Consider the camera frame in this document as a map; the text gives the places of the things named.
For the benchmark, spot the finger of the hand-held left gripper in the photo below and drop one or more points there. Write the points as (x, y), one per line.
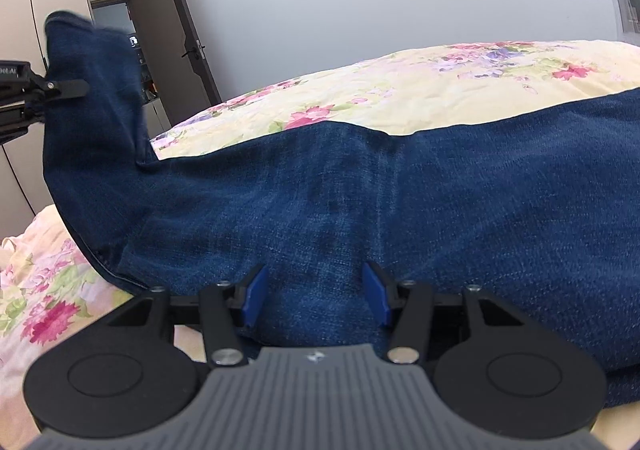
(67, 88)

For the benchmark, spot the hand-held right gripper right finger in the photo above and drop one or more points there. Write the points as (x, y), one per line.
(376, 296)

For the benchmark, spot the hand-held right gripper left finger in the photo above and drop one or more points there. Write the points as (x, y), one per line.
(254, 297)

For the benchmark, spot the blue denim pants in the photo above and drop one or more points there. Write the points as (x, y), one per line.
(350, 190)

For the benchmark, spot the beige wardrobe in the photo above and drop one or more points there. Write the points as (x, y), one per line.
(30, 5)

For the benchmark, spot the cluttered shelf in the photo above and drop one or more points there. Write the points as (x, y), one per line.
(146, 80)

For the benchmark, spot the dark brown door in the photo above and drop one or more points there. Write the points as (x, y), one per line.
(170, 30)

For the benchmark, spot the floral bed sheet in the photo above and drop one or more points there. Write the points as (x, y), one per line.
(400, 85)

